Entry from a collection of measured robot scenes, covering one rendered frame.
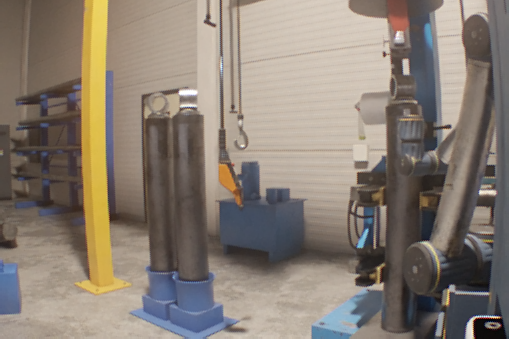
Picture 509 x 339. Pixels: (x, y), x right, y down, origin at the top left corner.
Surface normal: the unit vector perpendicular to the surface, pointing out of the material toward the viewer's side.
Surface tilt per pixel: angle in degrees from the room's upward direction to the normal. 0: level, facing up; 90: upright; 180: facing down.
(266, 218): 90
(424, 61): 90
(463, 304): 90
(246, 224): 90
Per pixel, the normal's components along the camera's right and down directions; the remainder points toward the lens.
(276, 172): -0.63, 0.04
